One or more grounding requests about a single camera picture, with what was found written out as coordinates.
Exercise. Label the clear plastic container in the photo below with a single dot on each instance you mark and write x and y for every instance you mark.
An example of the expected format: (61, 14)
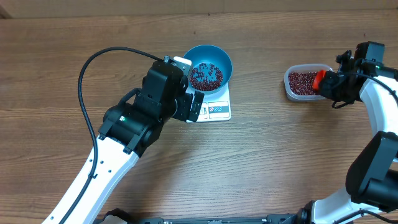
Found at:
(313, 67)

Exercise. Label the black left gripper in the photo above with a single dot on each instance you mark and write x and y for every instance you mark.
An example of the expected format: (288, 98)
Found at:
(185, 99)

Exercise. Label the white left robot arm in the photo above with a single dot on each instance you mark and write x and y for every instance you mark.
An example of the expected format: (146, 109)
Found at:
(128, 129)

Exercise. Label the red beans in bowl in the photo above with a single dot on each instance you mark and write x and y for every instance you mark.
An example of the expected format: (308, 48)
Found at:
(206, 77)

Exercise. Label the red measuring scoop blue handle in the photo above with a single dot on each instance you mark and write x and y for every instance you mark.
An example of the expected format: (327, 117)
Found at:
(318, 78)

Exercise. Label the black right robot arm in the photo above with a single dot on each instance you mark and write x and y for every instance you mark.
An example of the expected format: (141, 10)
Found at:
(371, 185)

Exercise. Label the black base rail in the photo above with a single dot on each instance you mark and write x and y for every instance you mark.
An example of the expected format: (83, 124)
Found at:
(119, 216)

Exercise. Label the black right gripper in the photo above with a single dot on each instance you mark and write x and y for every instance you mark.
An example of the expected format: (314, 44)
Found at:
(328, 89)

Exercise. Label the teal blue bowl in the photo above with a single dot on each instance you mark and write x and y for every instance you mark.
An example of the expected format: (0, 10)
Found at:
(211, 54)

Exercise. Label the white digital kitchen scale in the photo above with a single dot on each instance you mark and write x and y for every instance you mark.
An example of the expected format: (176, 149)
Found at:
(216, 106)

